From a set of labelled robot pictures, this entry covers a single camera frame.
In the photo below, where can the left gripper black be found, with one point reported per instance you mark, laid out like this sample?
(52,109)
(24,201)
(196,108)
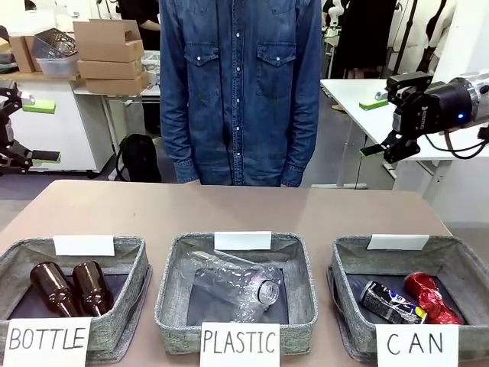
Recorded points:
(5,128)

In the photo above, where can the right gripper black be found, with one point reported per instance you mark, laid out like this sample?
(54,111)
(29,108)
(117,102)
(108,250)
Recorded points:
(435,107)

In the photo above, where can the brown glass bottle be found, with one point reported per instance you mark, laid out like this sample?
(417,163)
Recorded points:
(51,286)
(91,284)

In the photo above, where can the crushed red drink can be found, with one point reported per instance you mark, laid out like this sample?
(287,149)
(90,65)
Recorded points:
(431,294)

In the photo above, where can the crushed black drink can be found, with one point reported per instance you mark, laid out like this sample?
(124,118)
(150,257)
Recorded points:
(389,302)

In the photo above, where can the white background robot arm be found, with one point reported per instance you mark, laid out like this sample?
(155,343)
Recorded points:
(335,11)

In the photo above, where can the person's left denim forearm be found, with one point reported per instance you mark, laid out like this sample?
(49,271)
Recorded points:
(302,153)

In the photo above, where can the person's right denim forearm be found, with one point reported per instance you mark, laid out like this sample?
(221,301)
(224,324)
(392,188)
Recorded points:
(183,153)

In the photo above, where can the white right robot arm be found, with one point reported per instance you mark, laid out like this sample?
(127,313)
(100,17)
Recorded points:
(482,91)

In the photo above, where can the grey fabric bottle basket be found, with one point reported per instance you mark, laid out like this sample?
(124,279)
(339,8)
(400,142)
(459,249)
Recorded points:
(130,275)

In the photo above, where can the grey fabric can basket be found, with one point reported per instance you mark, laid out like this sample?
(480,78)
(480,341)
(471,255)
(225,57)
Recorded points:
(344,290)

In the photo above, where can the grey fabric plastic basket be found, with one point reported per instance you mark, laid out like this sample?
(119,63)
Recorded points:
(172,298)

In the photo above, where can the white CAN paper label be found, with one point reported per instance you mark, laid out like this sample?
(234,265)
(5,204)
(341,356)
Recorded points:
(416,346)

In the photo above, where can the white cabinet bench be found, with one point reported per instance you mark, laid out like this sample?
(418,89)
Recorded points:
(76,126)

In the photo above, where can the white office table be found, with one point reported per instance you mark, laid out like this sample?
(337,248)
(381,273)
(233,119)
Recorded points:
(351,89)

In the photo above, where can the small upright cardboard box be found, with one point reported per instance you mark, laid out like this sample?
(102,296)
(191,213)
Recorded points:
(23,53)

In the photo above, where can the black tripod stand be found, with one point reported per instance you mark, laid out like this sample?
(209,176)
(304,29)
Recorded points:
(407,34)

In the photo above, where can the clear plastic storage bin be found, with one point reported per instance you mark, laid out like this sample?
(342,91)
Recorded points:
(57,57)

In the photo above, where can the bystander in black dress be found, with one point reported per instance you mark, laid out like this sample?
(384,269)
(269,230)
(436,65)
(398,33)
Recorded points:
(363,38)

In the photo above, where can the bystander in white jacket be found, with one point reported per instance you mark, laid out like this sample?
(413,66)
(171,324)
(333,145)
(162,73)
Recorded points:
(439,34)

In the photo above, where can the flat closed cardboard box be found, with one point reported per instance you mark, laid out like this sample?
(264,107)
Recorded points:
(111,69)
(116,84)

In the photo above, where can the black backpack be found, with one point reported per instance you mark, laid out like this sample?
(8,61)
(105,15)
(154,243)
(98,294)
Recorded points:
(139,158)

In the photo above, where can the large open cardboard box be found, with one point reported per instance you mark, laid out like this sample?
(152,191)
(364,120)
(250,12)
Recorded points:
(107,38)

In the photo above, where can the white folded card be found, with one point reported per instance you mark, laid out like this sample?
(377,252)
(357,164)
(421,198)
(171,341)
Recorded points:
(397,242)
(243,241)
(84,245)

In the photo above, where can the bystander in black shirt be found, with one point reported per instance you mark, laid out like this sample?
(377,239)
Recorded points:
(141,15)

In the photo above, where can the person in denim shirt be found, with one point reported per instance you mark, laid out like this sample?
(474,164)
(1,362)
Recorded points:
(240,95)

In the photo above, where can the white BOTTLE paper label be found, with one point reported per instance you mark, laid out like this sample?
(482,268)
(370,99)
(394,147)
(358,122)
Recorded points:
(46,340)

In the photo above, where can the clear crushed plastic bottle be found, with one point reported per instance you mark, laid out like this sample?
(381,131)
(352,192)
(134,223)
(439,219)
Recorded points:
(260,296)
(225,267)

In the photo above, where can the white PLASTIC paper label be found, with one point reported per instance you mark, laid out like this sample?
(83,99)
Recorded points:
(240,344)

